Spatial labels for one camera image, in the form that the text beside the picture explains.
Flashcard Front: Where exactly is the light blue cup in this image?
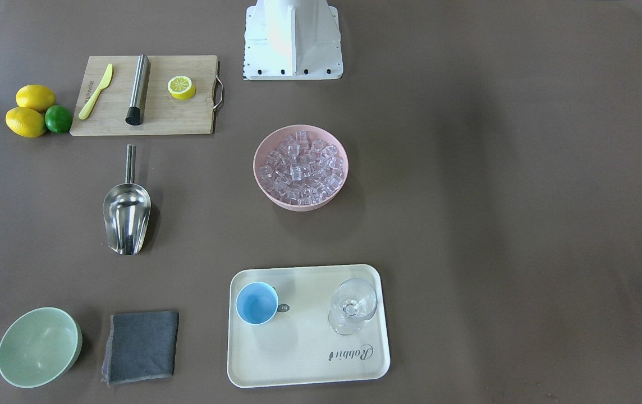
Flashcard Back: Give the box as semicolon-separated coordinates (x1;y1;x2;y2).
235;282;279;325

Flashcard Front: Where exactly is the bamboo cutting board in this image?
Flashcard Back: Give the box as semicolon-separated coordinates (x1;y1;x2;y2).
70;54;223;136

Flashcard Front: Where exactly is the yellow plastic knife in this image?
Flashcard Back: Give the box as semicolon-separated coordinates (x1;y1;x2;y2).
77;63;113;120

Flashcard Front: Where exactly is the steel muddler black tip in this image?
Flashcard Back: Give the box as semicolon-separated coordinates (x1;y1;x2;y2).
125;54;151;126

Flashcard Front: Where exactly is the pink bowl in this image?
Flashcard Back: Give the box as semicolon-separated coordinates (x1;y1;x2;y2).
253;125;350;212

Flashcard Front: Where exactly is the grey folded cloth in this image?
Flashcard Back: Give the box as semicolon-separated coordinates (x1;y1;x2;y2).
102;310;179;385

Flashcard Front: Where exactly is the clear wine glass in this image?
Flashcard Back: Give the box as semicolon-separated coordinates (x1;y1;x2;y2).
328;278;378;336

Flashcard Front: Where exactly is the yellow lemon lower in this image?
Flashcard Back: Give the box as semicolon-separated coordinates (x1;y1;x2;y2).
5;107;47;138

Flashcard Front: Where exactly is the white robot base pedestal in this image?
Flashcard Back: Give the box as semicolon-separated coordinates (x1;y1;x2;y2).
242;1;344;80

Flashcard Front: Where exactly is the stainless steel ice scoop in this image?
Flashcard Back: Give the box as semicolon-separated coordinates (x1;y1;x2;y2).
102;145;152;255

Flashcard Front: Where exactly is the green lime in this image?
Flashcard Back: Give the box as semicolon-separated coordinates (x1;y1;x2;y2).
44;105;73;134

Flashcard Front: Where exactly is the yellow lemon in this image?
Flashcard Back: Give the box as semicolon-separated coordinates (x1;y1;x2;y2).
15;84;57;113
5;107;47;138

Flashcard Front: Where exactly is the yellow lemon upper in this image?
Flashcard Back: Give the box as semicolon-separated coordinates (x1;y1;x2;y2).
15;84;57;113

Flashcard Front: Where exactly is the clear ice cubes pile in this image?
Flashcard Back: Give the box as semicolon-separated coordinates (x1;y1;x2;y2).
258;131;345;206

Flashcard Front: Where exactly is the cream serving tray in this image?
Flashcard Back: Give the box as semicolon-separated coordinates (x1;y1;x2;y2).
228;264;391;388

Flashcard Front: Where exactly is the half lemon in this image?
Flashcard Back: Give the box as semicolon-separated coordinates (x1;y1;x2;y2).
167;76;196;100

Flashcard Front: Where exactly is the pale green bowl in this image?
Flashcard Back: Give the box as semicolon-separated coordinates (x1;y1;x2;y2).
0;307;82;388

